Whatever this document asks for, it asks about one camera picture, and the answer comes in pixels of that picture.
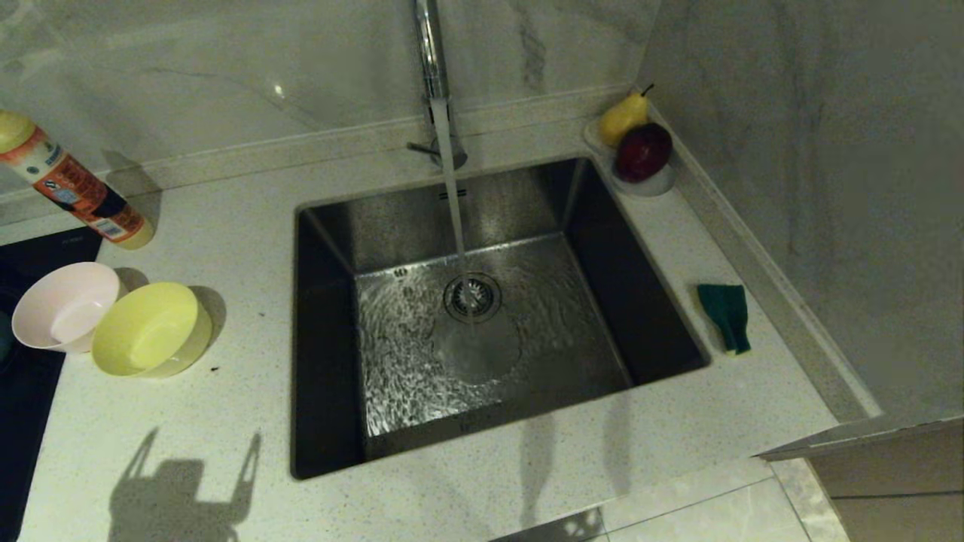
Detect yellow pear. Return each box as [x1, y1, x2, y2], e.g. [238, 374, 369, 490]
[599, 83, 656, 148]

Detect black induction cooktop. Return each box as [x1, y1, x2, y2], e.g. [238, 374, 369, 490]
[0, 228, 102, 542]

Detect pink plastic bowl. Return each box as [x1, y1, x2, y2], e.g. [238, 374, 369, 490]
[11, 261, 129, 353]

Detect stainless steel sink basin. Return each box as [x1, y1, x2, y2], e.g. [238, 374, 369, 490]
[290, 154, 712, 481]

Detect green and yellow sponge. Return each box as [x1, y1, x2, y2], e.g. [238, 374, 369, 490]
[697, 283, 752, 356]

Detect dark red apple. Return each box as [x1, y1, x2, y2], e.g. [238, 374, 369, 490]
[615, 122, 675, 184]

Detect yellow plastic bowl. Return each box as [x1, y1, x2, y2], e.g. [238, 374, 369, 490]
[92, 282, 214, 379]

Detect running tap water stream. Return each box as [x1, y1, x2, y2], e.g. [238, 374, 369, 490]
[428, 96, 479, 321]

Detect orange label detergent bottle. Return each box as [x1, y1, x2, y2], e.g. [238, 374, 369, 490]
[0, 111, 155, 251]

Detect metal sink drain strainer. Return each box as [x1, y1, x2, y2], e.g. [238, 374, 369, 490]
[443, 272, 502, 324]

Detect chrome kitchen faucet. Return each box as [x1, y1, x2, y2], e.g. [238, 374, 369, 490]
[404, 0, 468, 170]

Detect small white dish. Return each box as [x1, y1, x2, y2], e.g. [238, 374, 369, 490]
[584, 117, 677, 198]

